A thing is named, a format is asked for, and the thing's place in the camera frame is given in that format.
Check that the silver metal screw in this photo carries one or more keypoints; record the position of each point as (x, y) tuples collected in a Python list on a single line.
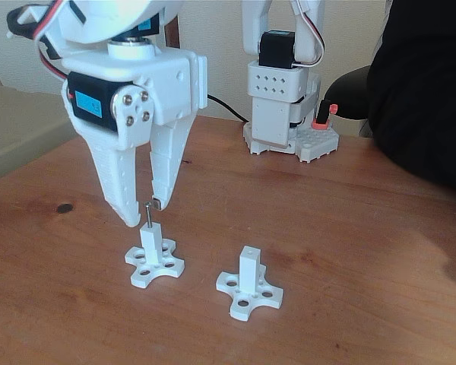
[(149, 216)]

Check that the beige plastic bin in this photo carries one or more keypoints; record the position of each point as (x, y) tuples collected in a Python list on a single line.
[(23, 125)]

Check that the orange and black clamp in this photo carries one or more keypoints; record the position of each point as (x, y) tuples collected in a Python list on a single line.
[(323, 114)]

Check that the black chair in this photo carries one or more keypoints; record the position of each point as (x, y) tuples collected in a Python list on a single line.
[(346, 95)]

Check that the person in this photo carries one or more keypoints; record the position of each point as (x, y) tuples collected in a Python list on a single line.
[(422, 95)]

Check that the white post stand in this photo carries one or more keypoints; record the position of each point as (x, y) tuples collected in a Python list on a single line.
[(150, 243), (249, 270)]

